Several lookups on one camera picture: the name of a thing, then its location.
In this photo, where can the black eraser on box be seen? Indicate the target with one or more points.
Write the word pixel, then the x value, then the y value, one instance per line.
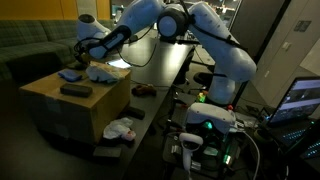
pixel 76 90

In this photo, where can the green plaid sofa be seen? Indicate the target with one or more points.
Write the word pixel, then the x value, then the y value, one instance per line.
pixel 19 38

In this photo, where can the white tablet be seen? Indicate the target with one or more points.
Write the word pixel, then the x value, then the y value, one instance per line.
pixel 119 63

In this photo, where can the white towel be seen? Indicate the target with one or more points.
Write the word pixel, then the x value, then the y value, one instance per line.
pixel 103 74

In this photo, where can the black eraser block far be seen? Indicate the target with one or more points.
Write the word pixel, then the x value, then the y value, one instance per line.
pixel 135 112

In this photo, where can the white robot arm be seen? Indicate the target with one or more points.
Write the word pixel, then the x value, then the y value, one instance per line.
pixel 173 20

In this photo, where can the white VR headset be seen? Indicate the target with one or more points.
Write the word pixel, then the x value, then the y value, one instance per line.
pixel 221 118

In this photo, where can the blue folded cloth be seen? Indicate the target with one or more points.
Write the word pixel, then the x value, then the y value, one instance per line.
pixel 69 75

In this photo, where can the open laptop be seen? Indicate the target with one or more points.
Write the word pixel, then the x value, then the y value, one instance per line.
pixel 290 124

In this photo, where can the brown plush toy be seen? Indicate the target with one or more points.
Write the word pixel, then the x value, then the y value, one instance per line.
pixel 141 90

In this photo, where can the white VR controller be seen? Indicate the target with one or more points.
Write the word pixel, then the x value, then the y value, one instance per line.
pixel 190 143

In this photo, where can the white crumpled cloth toy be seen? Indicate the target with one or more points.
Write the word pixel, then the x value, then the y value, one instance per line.
pixel 119 128

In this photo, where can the large cardboard box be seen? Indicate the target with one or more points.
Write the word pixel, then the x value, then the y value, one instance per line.
pixel 78 118

